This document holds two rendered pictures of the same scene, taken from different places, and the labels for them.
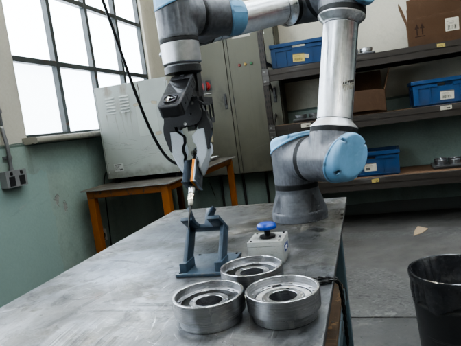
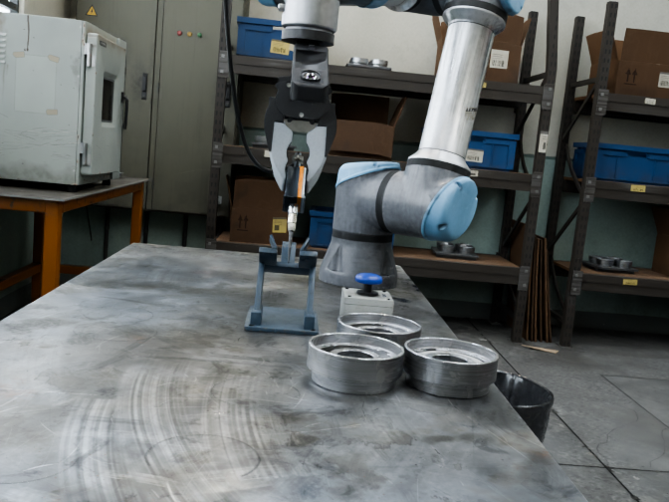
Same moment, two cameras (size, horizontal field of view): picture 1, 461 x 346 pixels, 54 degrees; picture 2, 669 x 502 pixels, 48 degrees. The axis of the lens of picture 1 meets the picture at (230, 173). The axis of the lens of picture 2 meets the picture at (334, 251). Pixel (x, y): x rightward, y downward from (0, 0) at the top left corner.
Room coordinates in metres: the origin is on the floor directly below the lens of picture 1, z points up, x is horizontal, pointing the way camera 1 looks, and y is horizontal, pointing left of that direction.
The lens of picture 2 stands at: (-0.09, 0.36, 1.05)
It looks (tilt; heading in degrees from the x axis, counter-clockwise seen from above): 8 degrees down; 340
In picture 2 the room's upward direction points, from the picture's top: 5 degrees clockwise
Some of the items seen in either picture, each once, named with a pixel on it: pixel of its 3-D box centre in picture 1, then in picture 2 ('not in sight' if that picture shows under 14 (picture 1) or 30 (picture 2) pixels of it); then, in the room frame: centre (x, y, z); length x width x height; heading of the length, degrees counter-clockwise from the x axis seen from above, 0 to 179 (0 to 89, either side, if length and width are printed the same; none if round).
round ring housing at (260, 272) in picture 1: (252, 277); (377, 338); (0.74, -0.01, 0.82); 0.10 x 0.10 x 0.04
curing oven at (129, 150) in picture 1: (160, 129); (46, 106); (3.29, 0.46, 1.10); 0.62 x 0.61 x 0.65; 163
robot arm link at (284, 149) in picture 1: (295, 157); (369, 195); (1.21, -0.18, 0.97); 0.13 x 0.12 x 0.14; 34
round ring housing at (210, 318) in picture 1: (209, 305); (354, 363); (0.64, 0.06, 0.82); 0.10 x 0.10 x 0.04
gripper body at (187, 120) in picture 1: (188, 98); (304, 79); (0.90, 0.06, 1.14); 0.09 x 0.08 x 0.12; 163
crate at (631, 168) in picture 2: not in sight; (623, 164); (3.67, -2.85, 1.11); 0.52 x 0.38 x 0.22; 73
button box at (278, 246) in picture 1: (269, 246); (365, 307); (0.89, -0.06, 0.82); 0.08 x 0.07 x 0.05; 163
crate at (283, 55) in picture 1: (300, 55); (281, 45); (4.29, -0.79, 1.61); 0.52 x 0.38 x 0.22; 76
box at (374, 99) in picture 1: (361, 93); (359, 125); (4.13, -1.27, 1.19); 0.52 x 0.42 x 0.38; 73
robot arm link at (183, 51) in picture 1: (180, 56); (308, 17); (0.89, 0.07, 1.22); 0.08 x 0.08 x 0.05
